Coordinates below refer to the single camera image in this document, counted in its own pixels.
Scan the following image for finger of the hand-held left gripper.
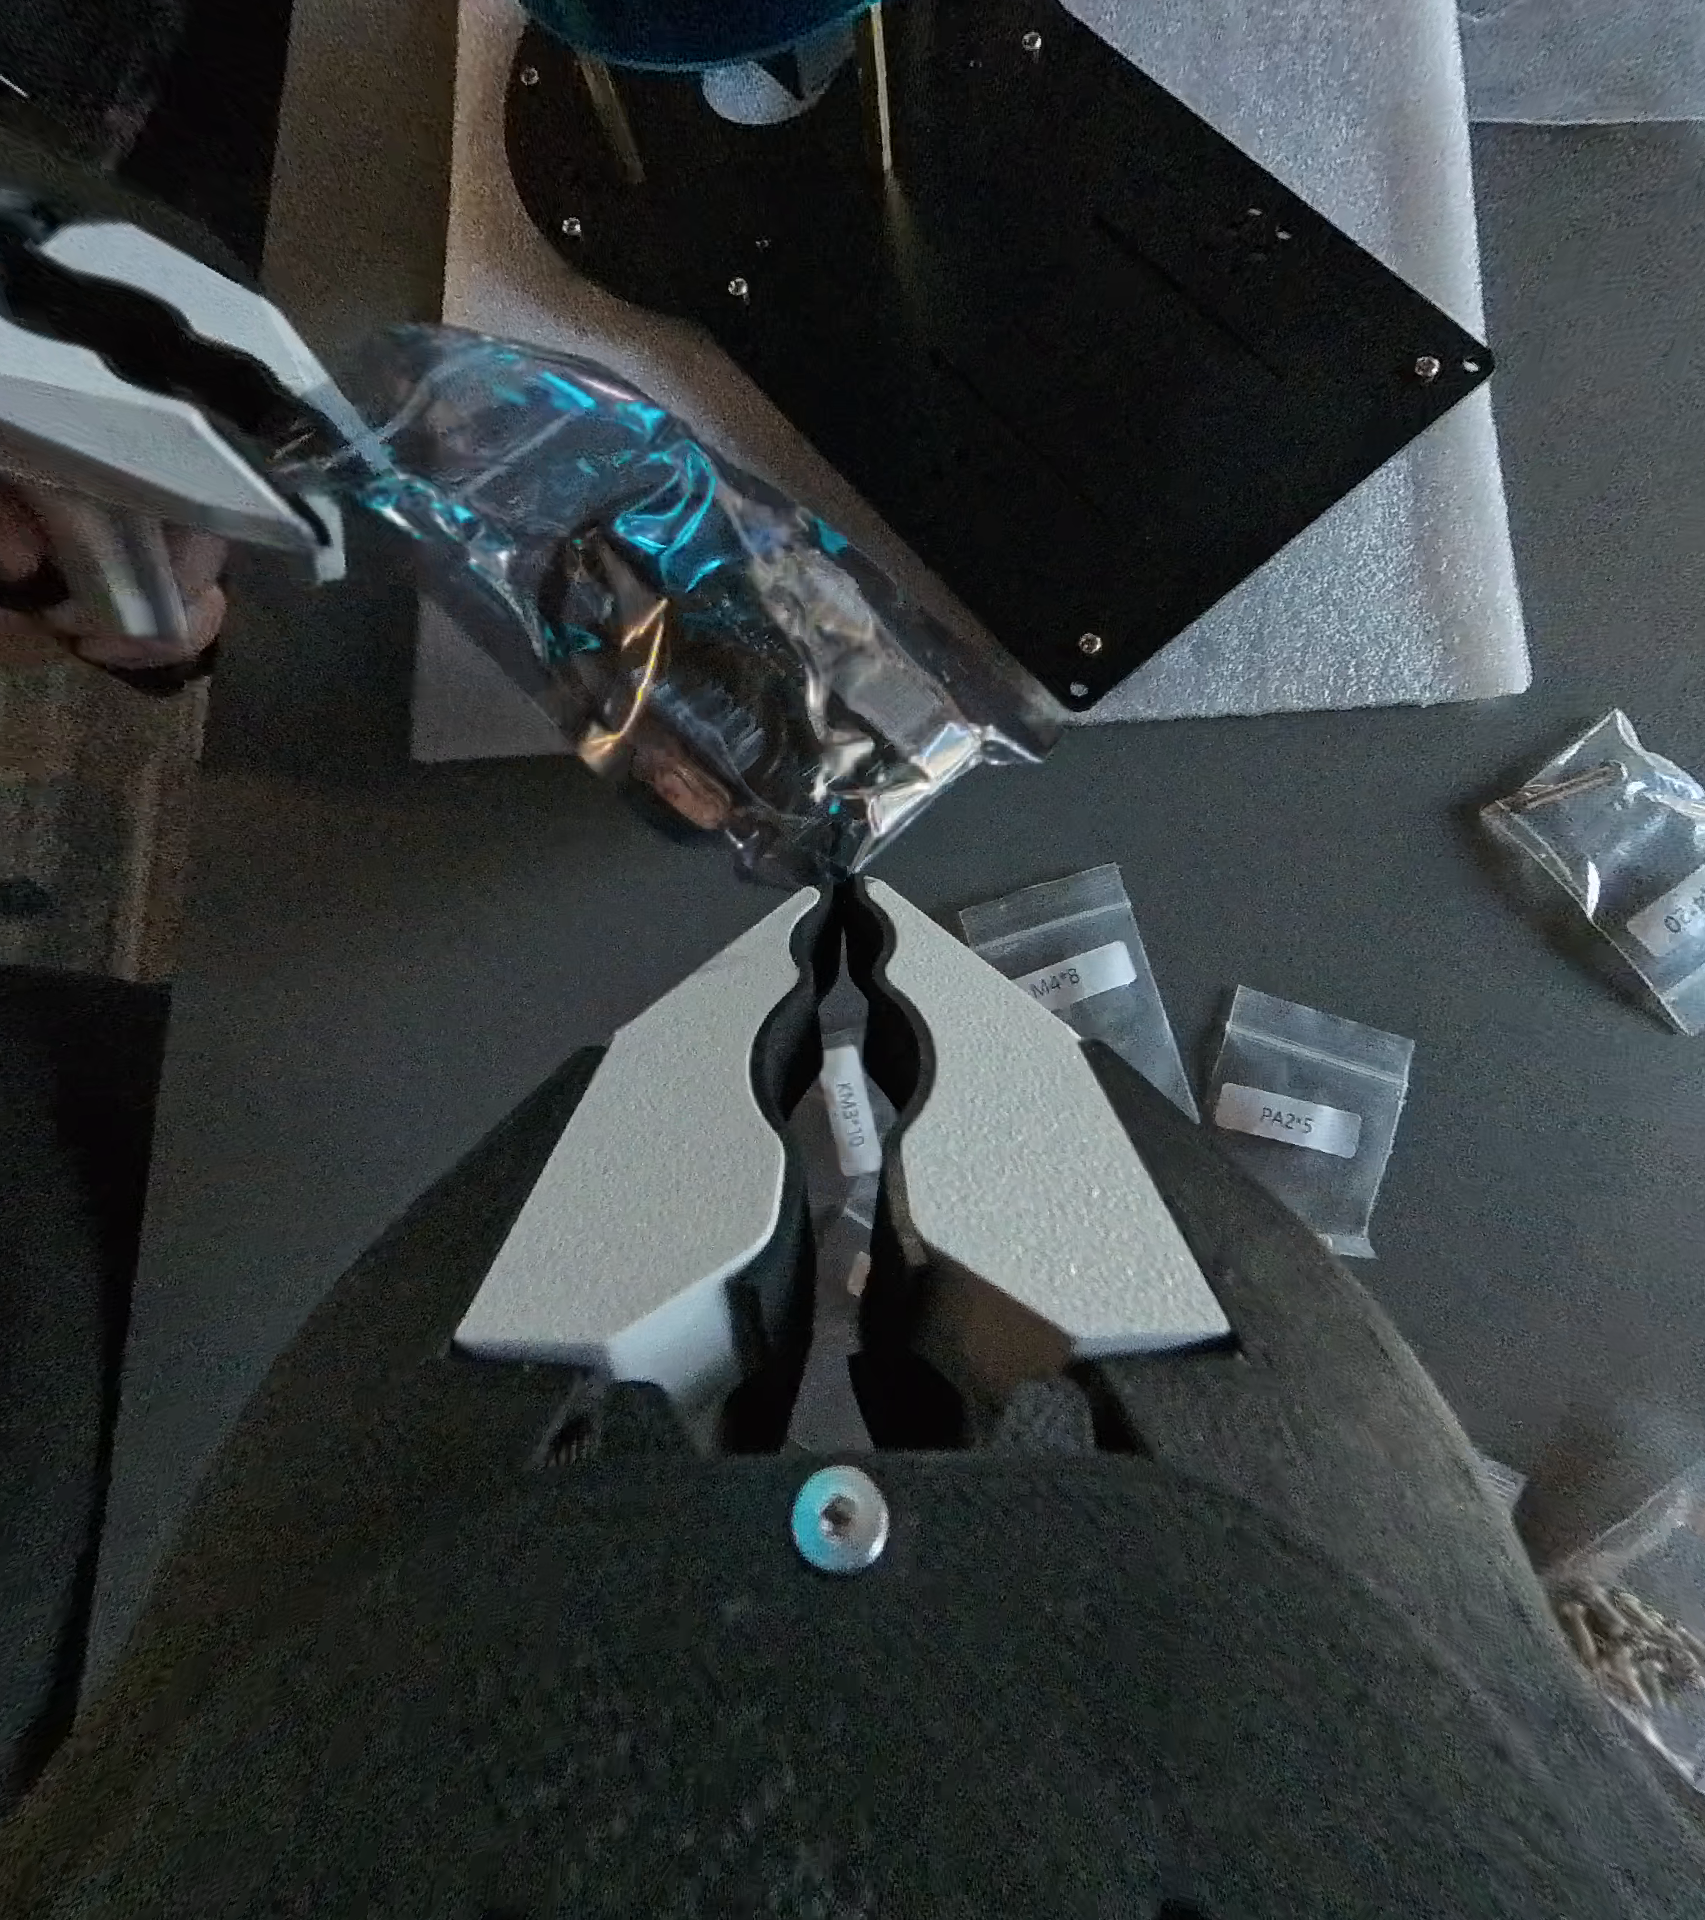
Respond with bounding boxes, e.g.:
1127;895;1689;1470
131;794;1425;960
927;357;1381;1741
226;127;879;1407
0;256;351;588
37;216;375;458

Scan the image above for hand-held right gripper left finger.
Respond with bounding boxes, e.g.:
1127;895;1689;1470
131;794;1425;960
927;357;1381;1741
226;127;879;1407
454;879;832;1411

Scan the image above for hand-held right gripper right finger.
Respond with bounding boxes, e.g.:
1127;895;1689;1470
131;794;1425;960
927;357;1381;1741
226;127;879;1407
859;881;1234;1411

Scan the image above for labelled screw packet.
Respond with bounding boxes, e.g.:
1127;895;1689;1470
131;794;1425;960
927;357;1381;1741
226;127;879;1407
808;1035;893;1322

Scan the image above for dark parts bag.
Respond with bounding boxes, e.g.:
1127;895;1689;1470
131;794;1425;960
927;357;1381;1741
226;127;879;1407
298;323;1070;887

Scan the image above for blue toy robot arm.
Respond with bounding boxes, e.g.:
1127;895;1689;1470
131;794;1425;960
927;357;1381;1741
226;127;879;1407
523;0;884;77

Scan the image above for dark grey desk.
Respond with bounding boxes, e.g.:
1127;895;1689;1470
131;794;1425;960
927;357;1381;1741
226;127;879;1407
73;0;1705;1920

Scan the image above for scattered small clear zip bags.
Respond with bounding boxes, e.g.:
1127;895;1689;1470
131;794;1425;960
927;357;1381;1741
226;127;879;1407
958;0;1705;1802

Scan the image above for black metal base plate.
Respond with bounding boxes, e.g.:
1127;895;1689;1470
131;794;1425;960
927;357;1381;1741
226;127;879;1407
509;0;1497;714

